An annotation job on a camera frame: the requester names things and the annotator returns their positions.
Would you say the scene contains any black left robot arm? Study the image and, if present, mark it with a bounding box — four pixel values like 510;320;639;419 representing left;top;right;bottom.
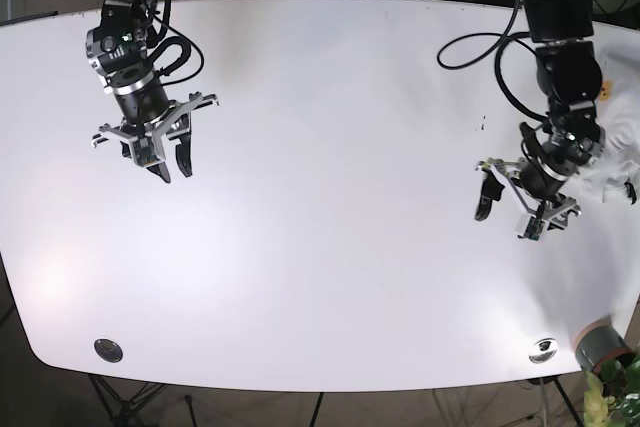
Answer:
475;0;605;241

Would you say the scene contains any white printed T-shirt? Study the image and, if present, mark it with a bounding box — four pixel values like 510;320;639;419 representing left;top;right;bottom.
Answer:
579;96;639;205

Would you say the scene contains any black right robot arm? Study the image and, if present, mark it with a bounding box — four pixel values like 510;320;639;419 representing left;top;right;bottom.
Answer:
85;0;217;182

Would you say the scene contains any grey plant pot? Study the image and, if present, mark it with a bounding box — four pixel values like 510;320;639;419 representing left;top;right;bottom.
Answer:
572;321;634;373

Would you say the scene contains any silver table grommet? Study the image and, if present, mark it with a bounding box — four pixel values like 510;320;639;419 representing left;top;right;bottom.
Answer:
528;338;558;364
94;338;123;363

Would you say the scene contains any green potted plant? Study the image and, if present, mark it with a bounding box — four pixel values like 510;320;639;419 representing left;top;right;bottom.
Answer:
583;352;639;427

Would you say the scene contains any right silver table grommet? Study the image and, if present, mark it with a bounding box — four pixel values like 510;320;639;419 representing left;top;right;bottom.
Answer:
528;338;558;364

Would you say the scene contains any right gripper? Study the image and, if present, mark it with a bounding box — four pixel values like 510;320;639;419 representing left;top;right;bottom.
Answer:
86;28;219;184

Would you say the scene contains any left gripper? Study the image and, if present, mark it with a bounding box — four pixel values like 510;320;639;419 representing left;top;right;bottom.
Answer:
474;122;606;241

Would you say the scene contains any left silver table grommet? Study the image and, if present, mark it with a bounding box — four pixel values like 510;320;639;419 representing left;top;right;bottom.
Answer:
94;338;123;363

